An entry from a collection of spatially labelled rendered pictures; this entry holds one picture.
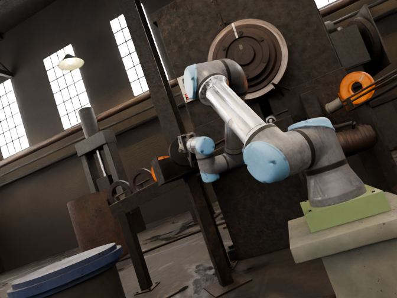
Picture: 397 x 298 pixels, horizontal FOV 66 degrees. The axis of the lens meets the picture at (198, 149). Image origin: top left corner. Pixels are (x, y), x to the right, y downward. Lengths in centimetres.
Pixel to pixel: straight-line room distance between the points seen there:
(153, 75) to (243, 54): 326
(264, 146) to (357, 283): 40
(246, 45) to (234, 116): 94
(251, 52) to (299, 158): 106
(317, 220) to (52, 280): 68
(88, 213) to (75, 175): 616
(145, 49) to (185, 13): 292
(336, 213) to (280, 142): 23
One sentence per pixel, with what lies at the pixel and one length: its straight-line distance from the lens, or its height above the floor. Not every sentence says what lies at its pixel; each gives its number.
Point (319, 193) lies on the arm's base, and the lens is 89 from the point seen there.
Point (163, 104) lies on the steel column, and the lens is 477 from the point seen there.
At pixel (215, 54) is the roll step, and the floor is 121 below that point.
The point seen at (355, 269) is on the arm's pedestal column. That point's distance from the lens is 89.
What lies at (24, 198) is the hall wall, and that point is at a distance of 1164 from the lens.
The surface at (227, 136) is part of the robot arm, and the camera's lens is 126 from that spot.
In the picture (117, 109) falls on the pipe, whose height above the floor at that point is 317.
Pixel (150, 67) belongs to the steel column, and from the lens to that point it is 499.
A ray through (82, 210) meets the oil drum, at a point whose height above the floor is 72.
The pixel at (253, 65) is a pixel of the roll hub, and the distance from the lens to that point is 178.
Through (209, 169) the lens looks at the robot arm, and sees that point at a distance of 126.
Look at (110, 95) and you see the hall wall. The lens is 960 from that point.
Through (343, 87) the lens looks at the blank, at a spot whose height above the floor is 73.
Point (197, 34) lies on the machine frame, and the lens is 217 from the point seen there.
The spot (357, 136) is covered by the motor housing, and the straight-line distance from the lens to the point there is 164.
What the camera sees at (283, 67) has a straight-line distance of 184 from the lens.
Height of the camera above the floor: 51
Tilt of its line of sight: 7 degrees up
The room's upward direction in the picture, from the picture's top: 20 degrees counter-clockwise
